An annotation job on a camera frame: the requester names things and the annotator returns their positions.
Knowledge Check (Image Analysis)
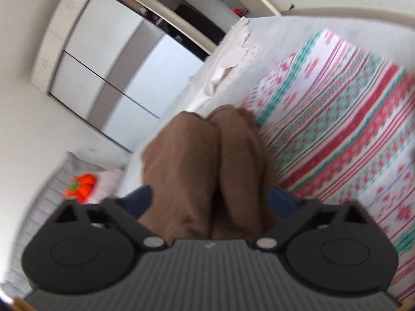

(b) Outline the orange pumpkin plush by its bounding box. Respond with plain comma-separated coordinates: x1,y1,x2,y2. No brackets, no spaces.
63,173,98,204

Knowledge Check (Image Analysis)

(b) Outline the patterned pink teal blanket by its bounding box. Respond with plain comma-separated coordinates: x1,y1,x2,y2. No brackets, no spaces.
243,29,414,302

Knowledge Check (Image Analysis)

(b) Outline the brown coat with fur collar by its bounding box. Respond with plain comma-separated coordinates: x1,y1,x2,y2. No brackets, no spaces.
138,105,276,244

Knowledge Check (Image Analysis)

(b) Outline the grey quilted pillow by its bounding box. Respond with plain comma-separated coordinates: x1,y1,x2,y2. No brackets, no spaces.
1,152,103,298

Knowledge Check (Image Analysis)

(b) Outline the white grey sliding wardrobe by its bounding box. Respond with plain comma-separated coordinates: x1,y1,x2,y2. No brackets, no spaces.
32,0,207,151

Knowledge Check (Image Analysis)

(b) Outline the beige folded sheet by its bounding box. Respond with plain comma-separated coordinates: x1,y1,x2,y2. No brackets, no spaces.
184,18,262,112

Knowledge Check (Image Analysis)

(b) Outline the pink pillow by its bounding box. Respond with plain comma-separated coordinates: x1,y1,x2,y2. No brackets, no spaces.
87,169,124,204

